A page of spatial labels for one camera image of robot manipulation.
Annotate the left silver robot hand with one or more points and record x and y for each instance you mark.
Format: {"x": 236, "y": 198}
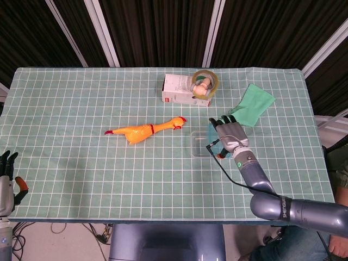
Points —
{"x": 5, "y": 190}

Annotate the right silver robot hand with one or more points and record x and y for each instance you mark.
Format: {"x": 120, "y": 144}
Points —
{"x": 232, "y": 136}

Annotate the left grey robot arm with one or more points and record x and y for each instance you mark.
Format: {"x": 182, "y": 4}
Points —
{"x": 5, "y": 242}

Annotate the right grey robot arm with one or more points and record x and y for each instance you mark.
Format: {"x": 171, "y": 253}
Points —
{"x": 255, "y": 179}

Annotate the clear plastic container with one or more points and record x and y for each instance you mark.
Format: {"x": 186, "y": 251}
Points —
{"x": 198, "y": 153}

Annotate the white cardboard product box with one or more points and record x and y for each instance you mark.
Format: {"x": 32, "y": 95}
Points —
{"x": 176, "y": 92}

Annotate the green folded cloth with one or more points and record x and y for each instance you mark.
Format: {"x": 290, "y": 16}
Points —
{"x": 253, "y": 108}

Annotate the yellow tape roll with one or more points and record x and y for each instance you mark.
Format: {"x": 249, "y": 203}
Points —
{"x": 215, "y": 84}

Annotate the small pink dumbbell toy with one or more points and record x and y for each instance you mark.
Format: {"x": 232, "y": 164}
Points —
{"x": 201, "y": 87}

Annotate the yellow rubber chicken toy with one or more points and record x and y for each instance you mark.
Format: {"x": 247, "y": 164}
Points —
{"x": 136, "y": 134}

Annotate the green checkered tablecloth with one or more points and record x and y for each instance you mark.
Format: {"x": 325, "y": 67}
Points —
{"x": 108, "y": 176}

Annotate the grey robot torso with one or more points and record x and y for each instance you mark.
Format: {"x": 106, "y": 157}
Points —
{"x": 166, "y": 242}

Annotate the seated person in jeans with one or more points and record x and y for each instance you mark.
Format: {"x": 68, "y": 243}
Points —
{"x": 299, "y": 246}

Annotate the white metal side rail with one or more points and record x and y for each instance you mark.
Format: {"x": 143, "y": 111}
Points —
{"x": 331, "y": 126}

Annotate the white frame post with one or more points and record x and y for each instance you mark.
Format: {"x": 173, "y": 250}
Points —
{"x": 68, "y": 35}
{"x": 213, "y": 35}
{"x": 326, "y": 51}
{"x": 103, "y": 35}

